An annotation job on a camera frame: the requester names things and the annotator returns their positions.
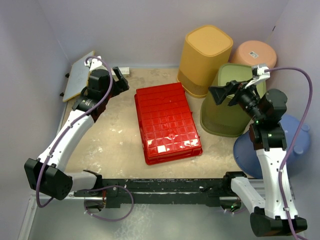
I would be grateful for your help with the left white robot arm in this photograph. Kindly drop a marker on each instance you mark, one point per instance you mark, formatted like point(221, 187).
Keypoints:
point(46, 174)

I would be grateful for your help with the red plastic tray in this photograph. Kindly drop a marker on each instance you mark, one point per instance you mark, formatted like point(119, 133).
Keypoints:
point(166, 125)

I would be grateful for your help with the aluminium frame rail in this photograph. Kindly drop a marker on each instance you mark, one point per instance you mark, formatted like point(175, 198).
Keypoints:
point(270, 215)

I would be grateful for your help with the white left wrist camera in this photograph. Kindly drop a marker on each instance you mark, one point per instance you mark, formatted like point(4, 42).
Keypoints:
point(94, 63)

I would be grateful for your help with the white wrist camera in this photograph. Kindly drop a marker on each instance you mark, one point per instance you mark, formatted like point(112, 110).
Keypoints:
point(94, 63)
point(260, 74)

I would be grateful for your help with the orange round plastic bucket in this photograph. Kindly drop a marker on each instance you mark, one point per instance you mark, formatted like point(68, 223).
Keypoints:
point(254, 52)

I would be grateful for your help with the blue round plastic bucket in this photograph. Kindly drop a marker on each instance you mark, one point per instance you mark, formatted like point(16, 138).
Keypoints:
point(245, 155)

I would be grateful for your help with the green mesh waste basket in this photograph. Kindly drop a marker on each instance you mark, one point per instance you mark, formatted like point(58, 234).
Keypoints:
point(223, 120)

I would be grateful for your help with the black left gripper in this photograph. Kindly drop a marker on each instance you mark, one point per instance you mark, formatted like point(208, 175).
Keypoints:
point(121, 85)

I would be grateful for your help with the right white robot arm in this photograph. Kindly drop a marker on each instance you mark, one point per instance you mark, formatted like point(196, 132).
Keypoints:
point(270, 170)

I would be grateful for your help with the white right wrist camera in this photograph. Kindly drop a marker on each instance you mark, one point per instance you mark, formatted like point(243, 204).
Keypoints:
point(260, 74)

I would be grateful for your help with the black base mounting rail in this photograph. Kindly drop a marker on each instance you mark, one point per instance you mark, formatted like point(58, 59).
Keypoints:
point(211, 192)

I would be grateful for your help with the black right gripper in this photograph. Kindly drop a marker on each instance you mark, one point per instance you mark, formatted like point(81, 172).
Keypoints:
point(219, 93)

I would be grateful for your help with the small whiteboard yellow frame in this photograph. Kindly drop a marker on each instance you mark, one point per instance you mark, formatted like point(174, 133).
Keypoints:
point(77, 79)

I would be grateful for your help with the small white red box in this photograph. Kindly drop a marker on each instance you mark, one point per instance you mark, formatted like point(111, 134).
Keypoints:
point(125, 71)

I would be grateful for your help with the yellow mesh waste basket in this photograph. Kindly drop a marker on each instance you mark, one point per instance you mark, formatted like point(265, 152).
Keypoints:
point(205, 49)

